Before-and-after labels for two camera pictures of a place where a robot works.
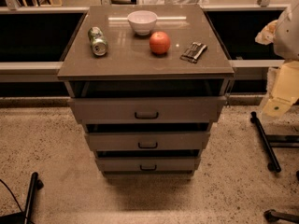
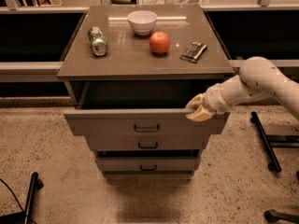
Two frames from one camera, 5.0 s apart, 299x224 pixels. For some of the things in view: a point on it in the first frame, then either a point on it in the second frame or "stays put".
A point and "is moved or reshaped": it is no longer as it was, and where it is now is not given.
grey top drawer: [141, 110] is moved or reshaped
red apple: [160, 43] stays put
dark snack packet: [193, 51] stays put
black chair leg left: [25, 217] stays put
